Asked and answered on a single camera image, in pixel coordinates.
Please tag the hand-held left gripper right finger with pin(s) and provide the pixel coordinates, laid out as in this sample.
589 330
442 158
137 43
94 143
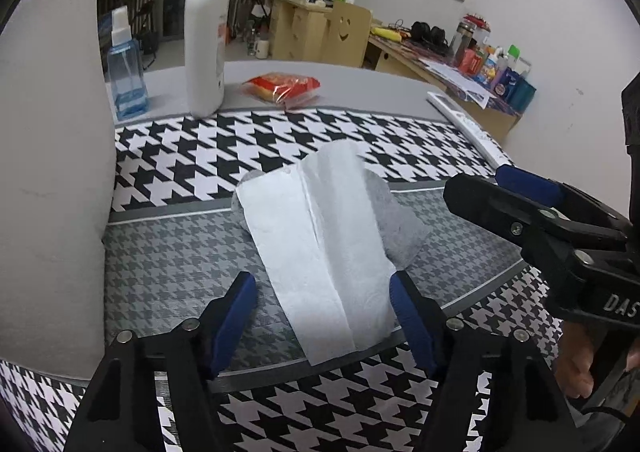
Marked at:
412 317

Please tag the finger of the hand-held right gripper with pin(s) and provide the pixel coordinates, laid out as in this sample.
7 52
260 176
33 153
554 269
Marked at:
530 184
480 204

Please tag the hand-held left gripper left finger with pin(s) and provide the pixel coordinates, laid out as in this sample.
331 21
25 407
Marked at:
235 317

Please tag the grey cloth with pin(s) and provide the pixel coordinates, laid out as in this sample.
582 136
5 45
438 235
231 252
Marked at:
400 227

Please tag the white paper towel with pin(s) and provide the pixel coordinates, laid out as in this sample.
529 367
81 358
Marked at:
320 252

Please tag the white foam box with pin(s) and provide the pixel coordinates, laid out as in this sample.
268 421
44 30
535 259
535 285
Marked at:
50 156

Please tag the person's right hand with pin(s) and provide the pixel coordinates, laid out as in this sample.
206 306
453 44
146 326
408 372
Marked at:
575 362

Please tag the black white houndstooth mat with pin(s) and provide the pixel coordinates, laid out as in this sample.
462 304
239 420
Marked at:
200 252

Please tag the row of toiletry bottles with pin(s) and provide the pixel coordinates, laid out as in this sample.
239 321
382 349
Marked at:
500 71

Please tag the printed paper sheets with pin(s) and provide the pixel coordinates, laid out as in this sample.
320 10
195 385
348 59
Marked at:
455 79

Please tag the light wooden desk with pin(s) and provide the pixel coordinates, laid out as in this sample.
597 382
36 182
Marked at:
400 64
297 31

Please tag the black bag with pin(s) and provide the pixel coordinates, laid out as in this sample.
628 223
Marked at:
430 35

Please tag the yellow pouch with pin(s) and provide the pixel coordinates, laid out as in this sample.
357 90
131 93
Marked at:
387 33

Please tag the wooden chair smiley cutout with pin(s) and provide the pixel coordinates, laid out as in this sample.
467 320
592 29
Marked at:
345 39

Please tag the red snack packet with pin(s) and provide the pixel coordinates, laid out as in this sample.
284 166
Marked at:
280 86

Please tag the blue spray bottle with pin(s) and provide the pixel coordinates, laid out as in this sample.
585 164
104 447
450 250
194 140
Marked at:
127 81

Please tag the white jug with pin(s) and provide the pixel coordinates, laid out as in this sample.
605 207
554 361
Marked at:
262 48

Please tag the white pump bottle red cap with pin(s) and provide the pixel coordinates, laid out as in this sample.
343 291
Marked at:
205 41

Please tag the black folding chair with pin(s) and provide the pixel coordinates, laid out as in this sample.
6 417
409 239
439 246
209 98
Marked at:
147 41

